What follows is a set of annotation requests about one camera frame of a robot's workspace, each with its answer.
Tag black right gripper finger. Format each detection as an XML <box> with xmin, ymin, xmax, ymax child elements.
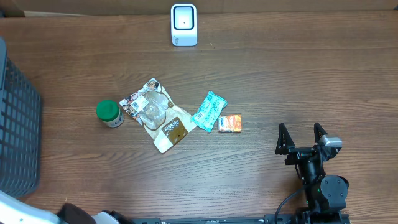
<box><xmin>314</xmin><ymin>123</ymin><xmax>328</xmax><ymax>144</ymax></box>
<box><xmin>275</xmin><ymin>123</ymin><xmax>295</xmax><ymax>155</ymax></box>

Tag black cable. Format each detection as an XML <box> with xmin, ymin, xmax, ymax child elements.
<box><xmin>274</xmin><ymin>185</ymin><xmax>307</xmax><ymax>224</ymax></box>

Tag white barcode scanner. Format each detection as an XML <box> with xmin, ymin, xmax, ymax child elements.
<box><xmin>170</xmin><ymin>3</ymin><xmax>198</xmax><ymax>47</ymax></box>

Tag green lid jar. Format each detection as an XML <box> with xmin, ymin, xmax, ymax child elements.
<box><xmin>96</xmin><ymin>100</ymin><xmax>124</xmax><ymax>128</ymax></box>

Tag beige brown snack pouch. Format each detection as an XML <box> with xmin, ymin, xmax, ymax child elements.
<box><xmin>119</xmin><ymin>78</ymin><xmax>197</xmax><ymax>153</ymax></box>

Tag orange tissue pack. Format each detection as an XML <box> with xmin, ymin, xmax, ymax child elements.
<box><xmin>218</xmin><ymin>114</ymin><xmax>242</xmax><ymax>133</ymax></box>

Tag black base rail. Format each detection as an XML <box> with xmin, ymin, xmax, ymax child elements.
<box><xmin>132</xmin><ymin>213</ymin><xmax>304</xmax><ymax>224</ymax></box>

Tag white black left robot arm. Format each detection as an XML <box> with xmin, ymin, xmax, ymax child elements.
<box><xmin>1</xmin><ymin>191</ymin><xmax>132</xmax><ymax>224</ymax></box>

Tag teal wet wipes pack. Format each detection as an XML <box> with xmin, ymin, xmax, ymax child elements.
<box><xmin>191</xmin><ymin>91</ymin><xmax>228</xmax><ymax>133</ymax></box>

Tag black mesh basket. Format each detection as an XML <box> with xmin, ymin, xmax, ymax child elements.
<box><xmin>1</xmin><ymin>39</ymin><xmax>43</xmax><ymax>198</ymax></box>

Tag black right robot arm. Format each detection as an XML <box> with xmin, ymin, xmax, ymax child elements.
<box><xmin>272</xmin><ymin>123</ymin><xmax>350</xmax><ymax>224</ymax></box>

